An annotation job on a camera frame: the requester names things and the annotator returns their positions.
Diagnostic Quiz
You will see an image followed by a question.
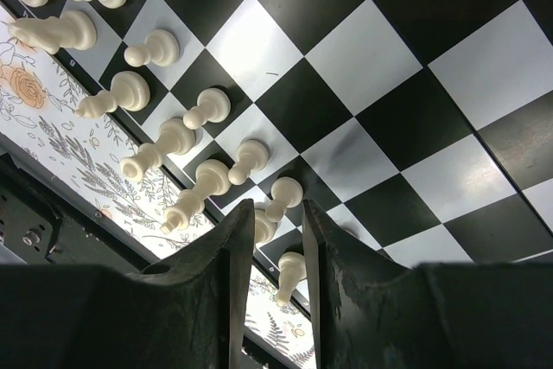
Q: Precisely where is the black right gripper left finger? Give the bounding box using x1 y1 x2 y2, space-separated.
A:
1 199 255 368

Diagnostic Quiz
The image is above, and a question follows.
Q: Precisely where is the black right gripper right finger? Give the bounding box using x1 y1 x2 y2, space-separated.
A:
302 200 552 368

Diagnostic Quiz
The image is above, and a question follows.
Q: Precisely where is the black white chess board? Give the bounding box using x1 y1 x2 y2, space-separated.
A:
0 0 553 309

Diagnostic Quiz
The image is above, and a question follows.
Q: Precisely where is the floral table cloth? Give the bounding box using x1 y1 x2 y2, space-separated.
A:
1 10 214 258

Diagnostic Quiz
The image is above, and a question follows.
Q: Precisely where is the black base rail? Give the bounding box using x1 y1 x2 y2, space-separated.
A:
1 150 156 272

